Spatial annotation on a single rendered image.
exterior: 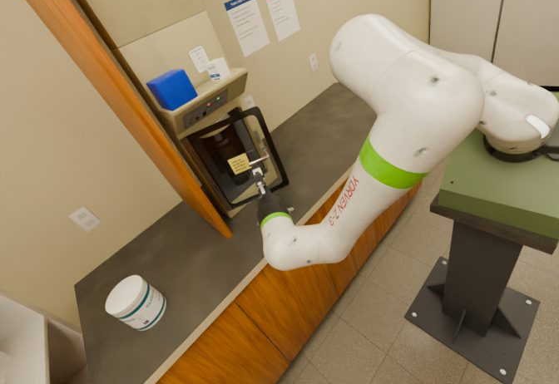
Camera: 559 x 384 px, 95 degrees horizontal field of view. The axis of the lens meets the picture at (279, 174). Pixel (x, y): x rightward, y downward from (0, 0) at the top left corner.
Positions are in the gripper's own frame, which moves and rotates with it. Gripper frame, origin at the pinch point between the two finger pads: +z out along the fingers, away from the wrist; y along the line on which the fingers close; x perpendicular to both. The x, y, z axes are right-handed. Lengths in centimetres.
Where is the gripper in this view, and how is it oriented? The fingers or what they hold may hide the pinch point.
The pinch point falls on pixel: (258, 175)
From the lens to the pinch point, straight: 93.6
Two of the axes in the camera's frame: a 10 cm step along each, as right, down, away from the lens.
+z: -2.6, -5.3, 8.1
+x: -9.1, 4.1, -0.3
